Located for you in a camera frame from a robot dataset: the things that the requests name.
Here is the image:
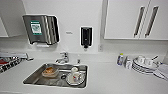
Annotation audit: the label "white wall cabinet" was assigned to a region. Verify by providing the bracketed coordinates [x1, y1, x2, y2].
[0, 0, 27, 38]
[101, 0, 168, 41]

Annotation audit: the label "small white bottle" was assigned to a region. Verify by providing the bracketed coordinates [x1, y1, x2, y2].
[123, 56, 133, 69]

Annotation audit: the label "chrome faucet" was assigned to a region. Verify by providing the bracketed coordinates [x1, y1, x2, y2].
[54, 51, 70, 64]

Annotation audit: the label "white wall outlet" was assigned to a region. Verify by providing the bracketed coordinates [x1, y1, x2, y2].
[98, 44, 104, 53]

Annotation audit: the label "small wall label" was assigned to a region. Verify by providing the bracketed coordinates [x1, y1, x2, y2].
[65, 31, 73, 35]

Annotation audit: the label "red utensil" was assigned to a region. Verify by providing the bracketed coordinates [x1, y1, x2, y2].
[0, 59, 9, 65]

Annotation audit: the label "stack of white plates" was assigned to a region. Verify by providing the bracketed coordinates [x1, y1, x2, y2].
[131, 54, 159, 74]

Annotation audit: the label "white cup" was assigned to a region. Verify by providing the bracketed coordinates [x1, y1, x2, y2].
[136, 54, 146, 64]
[144, 57, 154, 67]

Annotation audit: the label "white patterned mug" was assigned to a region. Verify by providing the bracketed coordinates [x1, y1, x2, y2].
[69, 66, 81, 83]

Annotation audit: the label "clear container orange food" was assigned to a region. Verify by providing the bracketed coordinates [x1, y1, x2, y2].
[41, 65, 59, 78]

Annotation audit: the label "steel paper towel dispenser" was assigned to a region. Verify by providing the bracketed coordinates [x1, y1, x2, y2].
[22, 14, 60, 48]

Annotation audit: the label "white plate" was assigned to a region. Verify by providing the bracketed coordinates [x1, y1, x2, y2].
[65, 71, 86, 87]

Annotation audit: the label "wire dish rack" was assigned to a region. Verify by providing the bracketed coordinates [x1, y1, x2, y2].
[0, 51, 34, 74]

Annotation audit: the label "white dishes on counter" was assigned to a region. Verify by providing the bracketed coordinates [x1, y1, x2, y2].
[156, 63, 168, 81]

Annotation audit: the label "black soap dispenser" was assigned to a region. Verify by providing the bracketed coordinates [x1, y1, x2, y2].
[79, 26, 94, 49]

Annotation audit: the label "stainless steel sink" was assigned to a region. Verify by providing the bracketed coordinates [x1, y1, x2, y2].
[22, 63, 89, 89]

